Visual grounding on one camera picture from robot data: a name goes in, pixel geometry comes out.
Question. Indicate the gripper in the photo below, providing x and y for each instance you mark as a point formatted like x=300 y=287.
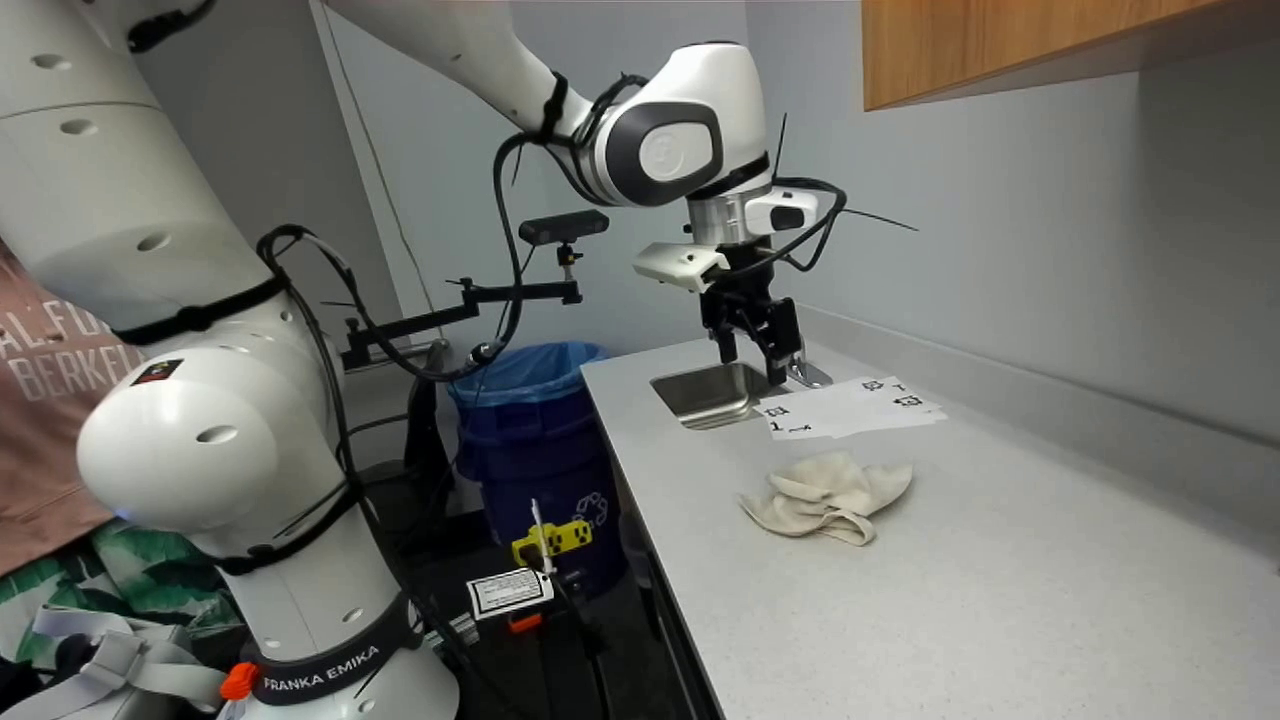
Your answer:
x=745 y=290

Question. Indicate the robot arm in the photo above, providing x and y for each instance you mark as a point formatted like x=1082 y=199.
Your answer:
x=150 y=200

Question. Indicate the beige towel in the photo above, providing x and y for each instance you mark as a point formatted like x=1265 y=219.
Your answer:
x=828 y=498

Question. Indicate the steel sink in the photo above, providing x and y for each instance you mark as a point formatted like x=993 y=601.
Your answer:
x=712 y=392

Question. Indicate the white printed paper sheets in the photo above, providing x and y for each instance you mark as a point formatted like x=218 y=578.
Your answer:
x=850 y=408

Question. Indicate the blue recycling bin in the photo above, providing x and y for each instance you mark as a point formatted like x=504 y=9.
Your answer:
x=540 y=440

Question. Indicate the white label tag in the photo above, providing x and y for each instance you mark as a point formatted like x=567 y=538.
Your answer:
x=510 y=592

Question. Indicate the green leaf print cloth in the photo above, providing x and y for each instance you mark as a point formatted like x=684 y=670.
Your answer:
x=130 y=580

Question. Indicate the person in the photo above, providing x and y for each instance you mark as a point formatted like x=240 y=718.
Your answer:
x=45 y=420

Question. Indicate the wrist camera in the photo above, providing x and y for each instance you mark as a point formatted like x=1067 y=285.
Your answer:
x=678 y=264

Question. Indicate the camera on mount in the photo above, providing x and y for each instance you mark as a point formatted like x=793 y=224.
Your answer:
x=565 y=228

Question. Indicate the wooden wall cabinet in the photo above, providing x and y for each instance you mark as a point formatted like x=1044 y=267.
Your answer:
x=1000 y=40

